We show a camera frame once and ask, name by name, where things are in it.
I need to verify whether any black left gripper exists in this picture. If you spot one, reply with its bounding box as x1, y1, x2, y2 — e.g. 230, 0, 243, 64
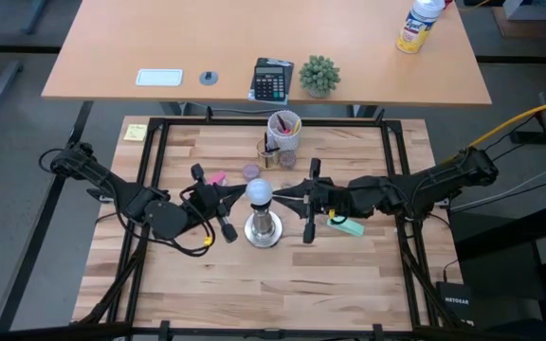
185, 163, 248, 244

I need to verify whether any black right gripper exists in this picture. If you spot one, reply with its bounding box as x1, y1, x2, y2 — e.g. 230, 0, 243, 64
272, 158, 350, 245

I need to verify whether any white lightbulb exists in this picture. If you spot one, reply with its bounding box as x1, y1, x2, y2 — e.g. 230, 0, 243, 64
244, 177, 275, 207

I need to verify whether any silver metal lamp base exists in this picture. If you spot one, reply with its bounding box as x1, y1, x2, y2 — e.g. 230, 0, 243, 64
243, 202, 284, 249

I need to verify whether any white textured pen cup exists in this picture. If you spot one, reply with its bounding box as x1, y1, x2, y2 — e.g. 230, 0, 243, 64
266, 109, 303, 153

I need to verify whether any pink stapler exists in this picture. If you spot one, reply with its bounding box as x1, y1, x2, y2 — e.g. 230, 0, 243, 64
206, 170, 229, 188

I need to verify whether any brown glitter jar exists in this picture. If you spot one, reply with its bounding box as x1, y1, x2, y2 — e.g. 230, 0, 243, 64
278, 149, 299, 170

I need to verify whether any mint green stapler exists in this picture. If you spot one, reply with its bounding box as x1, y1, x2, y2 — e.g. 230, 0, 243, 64
324, 215, 366, 239

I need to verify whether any yellow sticky note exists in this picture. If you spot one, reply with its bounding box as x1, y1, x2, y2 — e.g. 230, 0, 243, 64
123, 122, 149, 143

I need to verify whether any black calculator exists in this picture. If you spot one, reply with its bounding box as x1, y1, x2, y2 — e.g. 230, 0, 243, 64
247, 57, 296, 106
253, 63, 288, 102

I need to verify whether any grey round desk grommet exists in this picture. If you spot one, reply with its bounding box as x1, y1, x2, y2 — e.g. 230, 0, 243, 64
198, 70, 220, 87

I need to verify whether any green potted succulent plant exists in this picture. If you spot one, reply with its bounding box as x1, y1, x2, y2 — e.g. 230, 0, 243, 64
298, 54, 342, 99

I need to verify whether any white rectangular desk plate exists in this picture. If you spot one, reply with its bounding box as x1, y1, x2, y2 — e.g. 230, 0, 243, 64
135, 67, 185, 88

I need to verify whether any orange wooden desk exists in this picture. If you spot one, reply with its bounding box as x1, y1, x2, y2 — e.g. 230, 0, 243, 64
41, 0, 494, 107

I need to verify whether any black Netgear box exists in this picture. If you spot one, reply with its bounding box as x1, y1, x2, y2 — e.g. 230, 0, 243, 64
435, 280, 475, 329

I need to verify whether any yellow Lysol wipes canister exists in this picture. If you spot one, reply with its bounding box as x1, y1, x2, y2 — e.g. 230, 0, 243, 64
394, 0, 446, 55

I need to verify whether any brown cardboard sheet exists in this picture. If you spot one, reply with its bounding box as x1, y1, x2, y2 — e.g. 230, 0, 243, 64
490, 6, 546, 41

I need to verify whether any grey box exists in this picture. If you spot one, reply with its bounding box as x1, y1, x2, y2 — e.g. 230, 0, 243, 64
501, 0, 546, 22

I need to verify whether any gold wire pen cup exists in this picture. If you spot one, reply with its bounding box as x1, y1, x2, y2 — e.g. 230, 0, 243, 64
255, 132, 282, 171

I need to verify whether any black metal table frame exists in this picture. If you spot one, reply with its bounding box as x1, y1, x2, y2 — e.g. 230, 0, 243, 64
70, 106, 466, 341

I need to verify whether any grey floor cable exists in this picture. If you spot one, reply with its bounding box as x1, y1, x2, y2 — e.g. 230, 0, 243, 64
448, 166, 546, 210

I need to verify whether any yellow cable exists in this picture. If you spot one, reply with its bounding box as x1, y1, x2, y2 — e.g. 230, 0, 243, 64
466, 95, 546, 151

